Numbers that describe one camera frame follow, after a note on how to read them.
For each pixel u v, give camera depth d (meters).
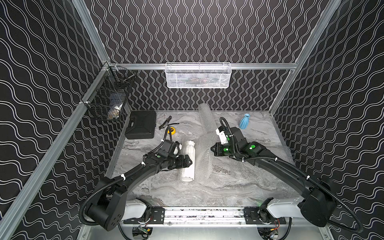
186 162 0.76
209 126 1.00
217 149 0.69
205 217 0.76
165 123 1.13
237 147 0.59
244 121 1.03
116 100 0.92
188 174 0.82
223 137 0.64
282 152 0.98
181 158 0.75
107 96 0.92
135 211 0.54
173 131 1.06
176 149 0.72
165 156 0.66
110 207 0.42
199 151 0.92
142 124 1.06
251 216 0.73
